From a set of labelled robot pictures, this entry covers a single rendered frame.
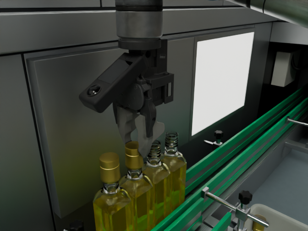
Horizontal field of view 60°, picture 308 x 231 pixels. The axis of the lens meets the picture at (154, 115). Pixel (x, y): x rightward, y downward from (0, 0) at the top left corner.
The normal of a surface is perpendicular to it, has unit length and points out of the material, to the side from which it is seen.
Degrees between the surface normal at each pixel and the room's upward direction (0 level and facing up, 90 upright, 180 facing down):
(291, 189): 0
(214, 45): 90
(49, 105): 90
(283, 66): 90
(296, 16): 133
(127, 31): 90
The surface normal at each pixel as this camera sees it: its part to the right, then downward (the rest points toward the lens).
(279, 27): -0.67, 0.29
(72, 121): 0.74, 0.26
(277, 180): 0.00, -0.92
